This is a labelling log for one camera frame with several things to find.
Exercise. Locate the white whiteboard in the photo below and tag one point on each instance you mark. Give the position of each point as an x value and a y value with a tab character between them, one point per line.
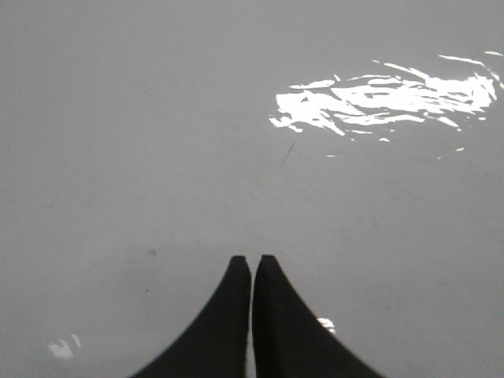
144	143

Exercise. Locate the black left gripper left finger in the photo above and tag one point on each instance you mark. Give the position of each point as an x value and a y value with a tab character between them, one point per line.
215	343

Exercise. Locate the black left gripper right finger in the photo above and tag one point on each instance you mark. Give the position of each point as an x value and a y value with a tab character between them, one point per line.
288	340

